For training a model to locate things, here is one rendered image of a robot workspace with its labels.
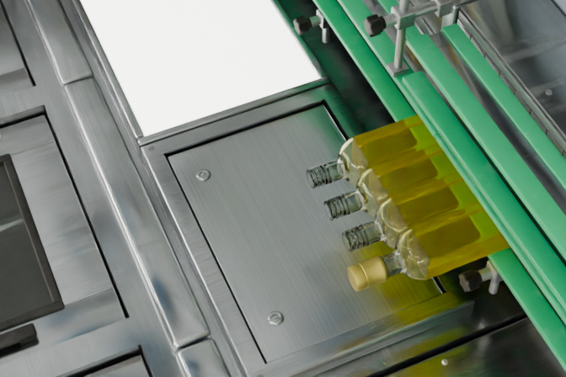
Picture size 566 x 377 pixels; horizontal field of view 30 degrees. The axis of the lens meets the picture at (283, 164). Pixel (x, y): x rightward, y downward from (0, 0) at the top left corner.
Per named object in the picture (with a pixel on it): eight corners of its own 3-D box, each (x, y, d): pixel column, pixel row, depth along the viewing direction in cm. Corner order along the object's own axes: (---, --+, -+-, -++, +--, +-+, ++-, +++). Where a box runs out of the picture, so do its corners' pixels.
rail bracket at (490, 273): (533, 261, 151) (451, 293, 148) (541, 233, 146) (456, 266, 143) (548, 282, 149) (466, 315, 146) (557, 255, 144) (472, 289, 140)
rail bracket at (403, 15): (435, 50, 157) (359, 75, 154) (446, -39, 144) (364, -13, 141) (444, 63, 155) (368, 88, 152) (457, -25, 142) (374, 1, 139)
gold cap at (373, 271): (390, 284, 137) (360, 297, 136) (378, 273, 140) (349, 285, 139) (386, 262, 135) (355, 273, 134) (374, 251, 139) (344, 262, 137)
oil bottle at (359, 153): (461, 120, 158) (332, 167, 152) (466, 95, 153) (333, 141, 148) (480, 146, 154) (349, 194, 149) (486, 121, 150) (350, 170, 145)
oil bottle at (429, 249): (523, 204, 147) (387, 257, 142) (531, 180, 143) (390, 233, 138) (546, 235, 144) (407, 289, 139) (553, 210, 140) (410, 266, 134)
